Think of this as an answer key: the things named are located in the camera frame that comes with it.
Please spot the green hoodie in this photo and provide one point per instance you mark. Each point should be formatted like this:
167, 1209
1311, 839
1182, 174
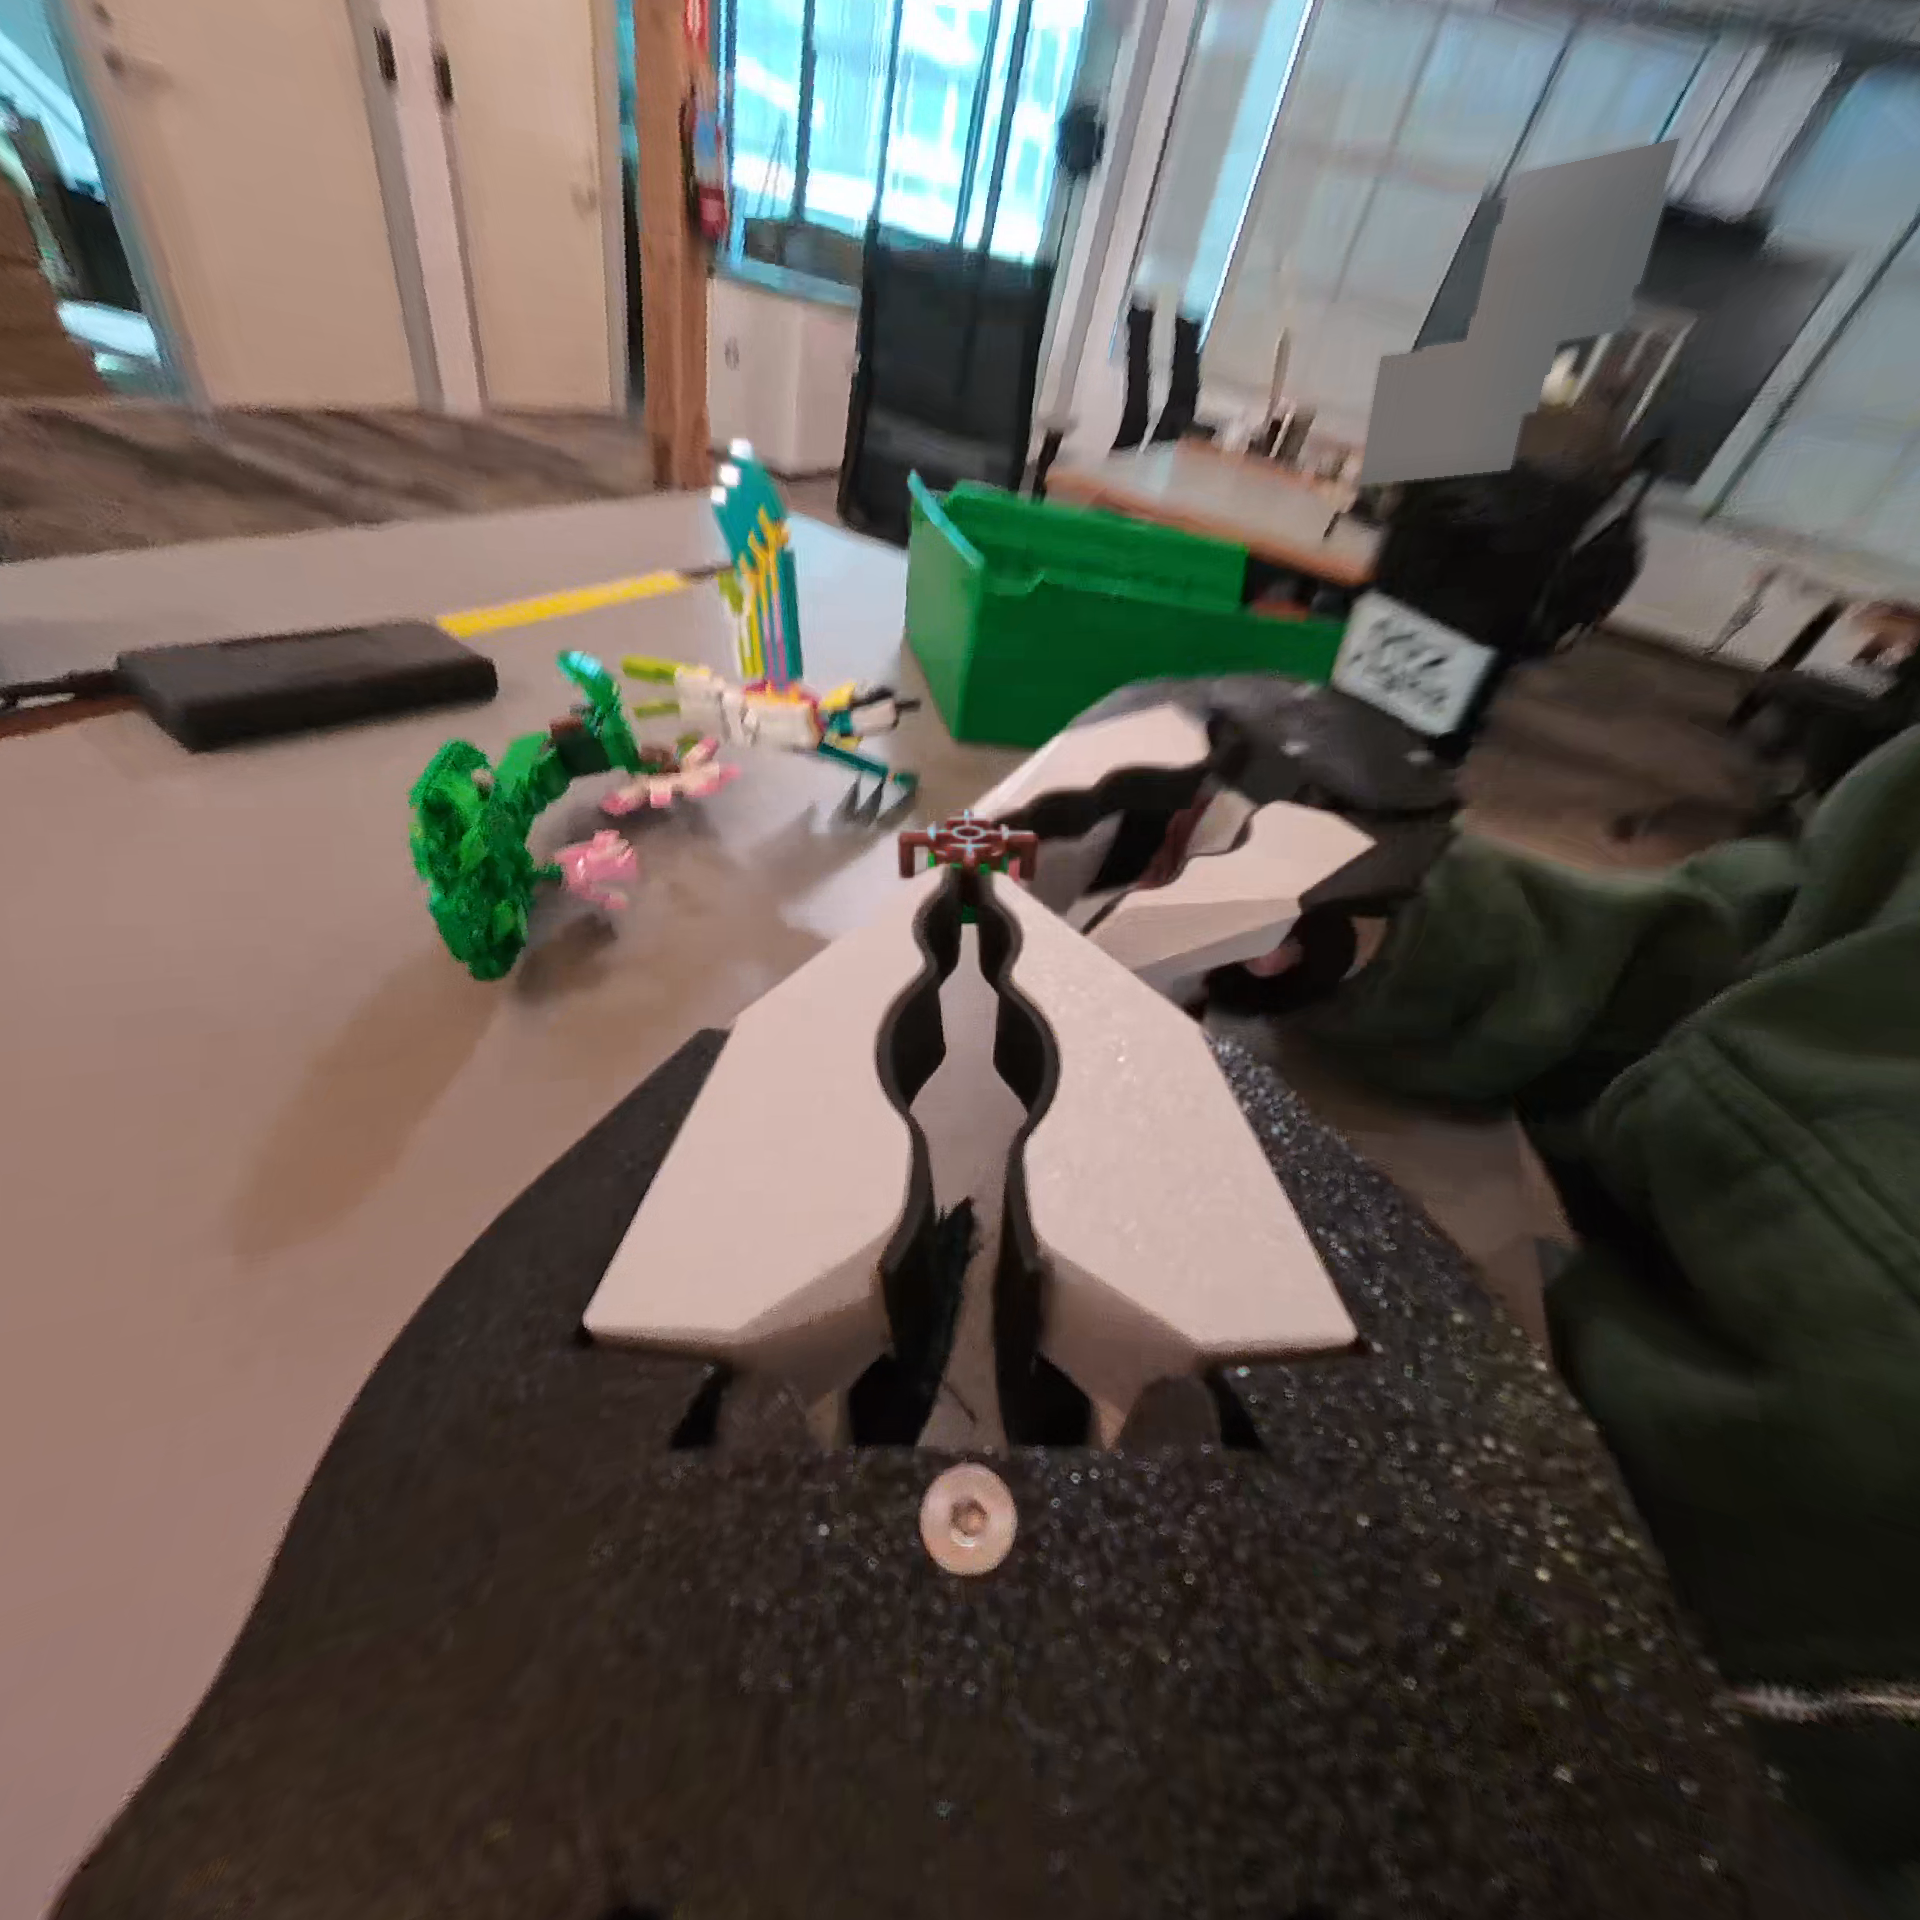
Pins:
1769, 1349

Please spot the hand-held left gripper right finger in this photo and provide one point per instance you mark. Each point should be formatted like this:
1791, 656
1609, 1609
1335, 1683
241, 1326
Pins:
1172, 1184

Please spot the black power bank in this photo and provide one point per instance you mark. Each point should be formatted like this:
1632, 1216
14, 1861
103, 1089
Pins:
301, 681

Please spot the wooden post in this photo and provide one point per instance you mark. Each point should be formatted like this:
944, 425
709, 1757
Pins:
670, 240

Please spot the black mesh chair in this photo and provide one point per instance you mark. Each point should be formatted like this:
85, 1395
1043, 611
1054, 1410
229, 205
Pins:
944, 376

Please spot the person's right hand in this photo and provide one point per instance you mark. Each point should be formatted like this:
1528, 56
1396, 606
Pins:
1281, 957

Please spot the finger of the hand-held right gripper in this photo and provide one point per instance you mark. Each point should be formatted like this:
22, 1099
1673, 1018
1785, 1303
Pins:
1103, 750
1260, 879

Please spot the reddish brown lego piece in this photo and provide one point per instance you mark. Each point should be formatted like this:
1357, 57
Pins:
968, 845

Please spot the colourful lego bird model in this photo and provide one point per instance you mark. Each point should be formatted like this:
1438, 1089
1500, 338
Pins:
758, 705

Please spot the red fire extinguisher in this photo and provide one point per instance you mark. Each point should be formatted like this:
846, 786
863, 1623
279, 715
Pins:
708, 165

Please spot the green lego foliage model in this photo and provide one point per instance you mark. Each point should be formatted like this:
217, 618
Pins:
488, 855

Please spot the yellow tape strip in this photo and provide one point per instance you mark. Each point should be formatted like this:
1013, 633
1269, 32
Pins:
564, 599

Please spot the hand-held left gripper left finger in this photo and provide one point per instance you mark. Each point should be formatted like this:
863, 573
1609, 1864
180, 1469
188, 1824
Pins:
765, 1171

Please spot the white low cabinet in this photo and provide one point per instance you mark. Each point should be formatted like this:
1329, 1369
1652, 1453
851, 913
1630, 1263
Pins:
781, 376

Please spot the white tall cabinet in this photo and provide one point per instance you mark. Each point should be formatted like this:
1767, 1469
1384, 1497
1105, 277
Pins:
301, 194

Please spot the green plastic bin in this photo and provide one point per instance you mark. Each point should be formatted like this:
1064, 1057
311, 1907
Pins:
1079, 646

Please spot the wooden table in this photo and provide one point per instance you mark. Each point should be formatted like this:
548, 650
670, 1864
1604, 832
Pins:
1185, 488

